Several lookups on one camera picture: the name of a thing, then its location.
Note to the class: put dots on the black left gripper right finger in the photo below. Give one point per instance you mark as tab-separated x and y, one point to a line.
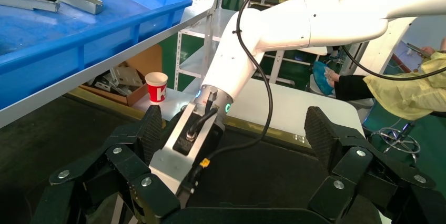
359	166

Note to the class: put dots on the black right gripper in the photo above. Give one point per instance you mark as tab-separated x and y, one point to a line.
216	134

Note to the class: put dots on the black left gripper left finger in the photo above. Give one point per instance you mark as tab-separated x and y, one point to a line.
122	159

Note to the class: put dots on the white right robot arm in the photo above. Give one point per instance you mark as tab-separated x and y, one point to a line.
296	24

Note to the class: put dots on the stool with chrome base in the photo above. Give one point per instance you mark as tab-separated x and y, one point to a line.
407	129

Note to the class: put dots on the red and white paper cup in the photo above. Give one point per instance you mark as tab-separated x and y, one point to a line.
156	91

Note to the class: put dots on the dark mat with gold rim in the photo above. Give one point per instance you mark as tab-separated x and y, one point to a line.
52	135

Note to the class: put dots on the white metal storage rack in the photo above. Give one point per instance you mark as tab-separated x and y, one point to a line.
193	64

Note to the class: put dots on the black tray with gold rim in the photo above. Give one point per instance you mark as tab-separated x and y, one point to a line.
278	177

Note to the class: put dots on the pile of grey metal brackets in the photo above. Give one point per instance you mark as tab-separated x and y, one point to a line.
127	76

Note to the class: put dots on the person in yellow gown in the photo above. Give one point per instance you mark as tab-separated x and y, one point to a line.
407	90

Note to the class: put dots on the white metal shelf board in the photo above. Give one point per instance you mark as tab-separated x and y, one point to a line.
104	65

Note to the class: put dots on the blue shoe cover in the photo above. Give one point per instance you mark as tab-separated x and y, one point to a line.
320	78

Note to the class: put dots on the brown cardboard box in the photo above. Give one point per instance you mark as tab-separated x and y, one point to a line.
146	62

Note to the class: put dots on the white robot torso column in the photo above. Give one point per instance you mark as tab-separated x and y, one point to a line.
376	55

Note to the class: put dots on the large blue plastic bin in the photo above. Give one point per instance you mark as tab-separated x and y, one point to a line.
104	44

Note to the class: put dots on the white workbench table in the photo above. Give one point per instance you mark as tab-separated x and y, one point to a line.
315	51

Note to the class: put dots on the dark smartphone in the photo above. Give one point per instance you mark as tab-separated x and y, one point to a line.
416	48

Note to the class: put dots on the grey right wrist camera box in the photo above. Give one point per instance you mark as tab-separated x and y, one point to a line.
170	163

